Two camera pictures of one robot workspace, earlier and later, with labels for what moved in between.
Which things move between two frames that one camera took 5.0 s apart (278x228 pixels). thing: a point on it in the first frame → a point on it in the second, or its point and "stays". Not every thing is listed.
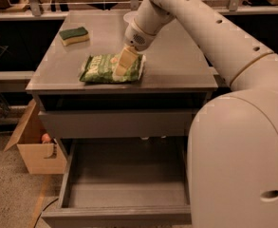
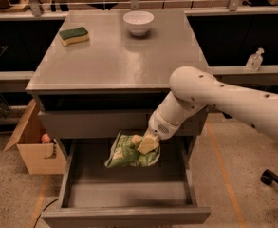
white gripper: x=136 y=37 → x=159 y=126
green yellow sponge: x=73 y=36 stays
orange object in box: x=46 y=137 stays
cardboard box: x=41 y=158 stays
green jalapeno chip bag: x=101 y=68 → x=124 y=153
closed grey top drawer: x=82 y=124 stays
